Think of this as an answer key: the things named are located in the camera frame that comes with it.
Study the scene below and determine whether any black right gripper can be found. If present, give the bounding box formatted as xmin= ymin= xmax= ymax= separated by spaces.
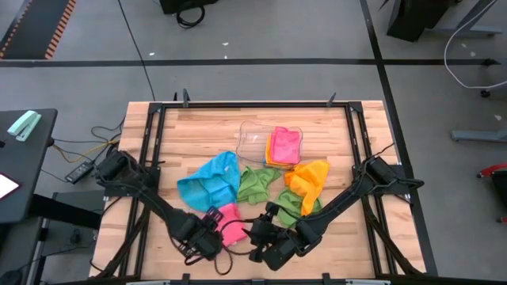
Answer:
xmin=242 ymin=201 xmax=302 ymax=272

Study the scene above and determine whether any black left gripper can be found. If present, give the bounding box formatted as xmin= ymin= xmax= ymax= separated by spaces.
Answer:
xmin=173 ymin=213 xmax=229 ymax=258

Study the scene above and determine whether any orange microfiber towel with label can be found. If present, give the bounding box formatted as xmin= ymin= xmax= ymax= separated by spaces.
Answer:
xmin=263 ymin=134 xmax=296 ymax=169

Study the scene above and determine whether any large green microfiber towel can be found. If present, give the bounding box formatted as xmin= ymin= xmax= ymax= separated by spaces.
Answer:
xmin=273 ymin=188 xmax=324 ymax=229

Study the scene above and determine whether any small green microfiber towel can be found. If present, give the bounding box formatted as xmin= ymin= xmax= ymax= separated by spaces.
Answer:
xmin=236 ymin=165 xmax=282 ymax=206

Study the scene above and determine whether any clear plastic bin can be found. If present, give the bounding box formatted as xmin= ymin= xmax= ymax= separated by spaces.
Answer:
xmin=236 ymin=120 xmax=304 ymax=170

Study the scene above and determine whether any black power brick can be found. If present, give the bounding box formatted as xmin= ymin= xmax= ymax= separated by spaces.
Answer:
xmin=64 ymin=160 xmax=96 ymax=185

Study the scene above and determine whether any black equipment stand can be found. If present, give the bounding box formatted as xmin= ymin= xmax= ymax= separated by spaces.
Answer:
xmin=0 ymin=192 xmax=105 ymax=285

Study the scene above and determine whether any black side desk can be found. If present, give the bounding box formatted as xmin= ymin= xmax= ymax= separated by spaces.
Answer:
xmin=0 ymin=108 xmax=59 ymax=225

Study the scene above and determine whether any mint green stapler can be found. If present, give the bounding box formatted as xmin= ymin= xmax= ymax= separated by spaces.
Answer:
xmin=6 ymin=110 xmax=43 ymax=143

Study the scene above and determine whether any black equipment box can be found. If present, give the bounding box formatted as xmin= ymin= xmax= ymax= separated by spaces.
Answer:
xmin=159 ymin=0 xmax=219 ymax=15

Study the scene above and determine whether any grey metal desk foot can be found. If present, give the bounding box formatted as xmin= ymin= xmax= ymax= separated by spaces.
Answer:
xmin=450 ymin=129 xmax=507 ymax=143

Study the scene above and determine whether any red chair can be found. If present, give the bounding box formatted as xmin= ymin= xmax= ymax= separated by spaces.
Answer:
xmin=477 ymin=161 xmax=507 ymax=225

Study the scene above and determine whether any black equipment cabinet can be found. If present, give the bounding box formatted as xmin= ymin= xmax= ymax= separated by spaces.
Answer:
xmin=386 ymin=0 xmax=464 ymax=43

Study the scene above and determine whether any orange-striped black floor mat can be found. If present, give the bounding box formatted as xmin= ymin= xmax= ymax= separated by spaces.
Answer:
xmin=0 ymin=0 xmax=77 ymax=60

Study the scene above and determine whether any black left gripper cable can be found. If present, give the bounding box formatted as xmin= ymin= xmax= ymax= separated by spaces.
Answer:
xmin=184 ymin=217 xmax=258 ymax=276

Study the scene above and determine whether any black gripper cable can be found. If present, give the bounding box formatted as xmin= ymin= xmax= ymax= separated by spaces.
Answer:
xmin=184 ymin=217 xmax=258 ymax=276
xmin=273 ymin=207 xmax=318 ymax=222

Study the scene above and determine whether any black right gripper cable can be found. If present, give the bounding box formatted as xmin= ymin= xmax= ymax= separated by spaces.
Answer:
xmin=273 ymin=207 xmax=318 ymax=222

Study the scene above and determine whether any yellow floor cable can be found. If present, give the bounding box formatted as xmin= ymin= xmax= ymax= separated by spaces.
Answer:
xmin=53 ymin=138 xmax=120 ymax=164

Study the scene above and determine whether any black cable bundle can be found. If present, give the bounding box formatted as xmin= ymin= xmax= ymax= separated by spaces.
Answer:
xmin=51 ymin=117 xmax=126 ymax=171

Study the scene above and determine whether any thin black floor cable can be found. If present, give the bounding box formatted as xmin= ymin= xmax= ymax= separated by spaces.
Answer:
xmin=117 ymin=0 xmax=156 ymax=101

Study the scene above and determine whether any coiled black cable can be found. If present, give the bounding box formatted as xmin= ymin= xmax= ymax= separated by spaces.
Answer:
xmin=176 ymin=3 xmax=206 ymax=29

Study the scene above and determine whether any white floor cable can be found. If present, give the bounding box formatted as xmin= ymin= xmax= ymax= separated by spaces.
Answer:
xmin=443 ymin=0 xmax=507 ymax=90

